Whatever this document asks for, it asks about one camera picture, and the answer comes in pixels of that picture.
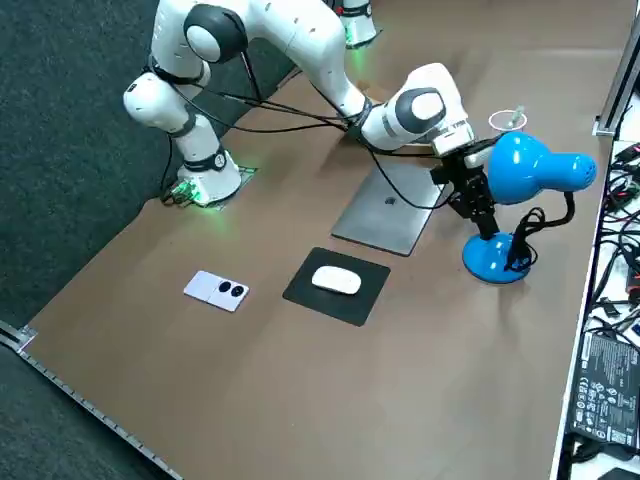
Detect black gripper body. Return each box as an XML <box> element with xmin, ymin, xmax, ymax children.
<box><xmin>430</xmin><ymin>153</ymin><xmax>495</xmax><ymax>207</ymax></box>

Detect blue desk lamp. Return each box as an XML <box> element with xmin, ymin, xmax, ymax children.
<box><xmin>461</xmin><ymin>130</ymin><xmax>599</xmax><ymax>286</ymax></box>

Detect silver laptop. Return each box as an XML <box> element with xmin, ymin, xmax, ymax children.
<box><xmin>330</xmin><ymin>161</ymin><xmax>445</xmax><ymax>258</ymax></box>

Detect pink pen cup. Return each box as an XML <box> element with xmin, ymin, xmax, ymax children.
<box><xmin>488</xmin><ymin>105</ymin><xmax>530</xmax><ymax>134</ymax></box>

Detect white computer mouse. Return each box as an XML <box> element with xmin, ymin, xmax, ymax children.
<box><xmin>310</xmin><ymin>265</ymin><xmax>363</xmax><ymax>297</ymax></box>

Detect black mouse pad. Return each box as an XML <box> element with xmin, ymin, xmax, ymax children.
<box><xmin>281</xmin><ymin>245</ymin><xmax>392</xmax><ymax>328</ymax></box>

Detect black power adapter white print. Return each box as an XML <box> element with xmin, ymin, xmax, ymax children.
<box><xmin>568</xmin><ymin>331</ymin><xmax>640</xmax><ymax>447</ymax></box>

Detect black lamp cord bundle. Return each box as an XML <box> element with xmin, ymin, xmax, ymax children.
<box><xmin>504</xmin><ymin>206</ymin><xmax>547</xmax><ymax>274</ymax></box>

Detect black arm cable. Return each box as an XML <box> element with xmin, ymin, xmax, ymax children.
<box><xmin>172</xmin><ymin>47</ymin><xmax>447</xmax><ymax>209</ymax></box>

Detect aluminium post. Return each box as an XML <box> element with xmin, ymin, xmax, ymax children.
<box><xmin>593</xmin><ymin>29</ymin><xmax>640</xmax><ymax>137</ymax></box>

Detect aluminium table edge rail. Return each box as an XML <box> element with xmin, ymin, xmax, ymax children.
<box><xmin>0</xmin><ymin>318</ymin><xmax>182</xmax><ymax>480</ymax></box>

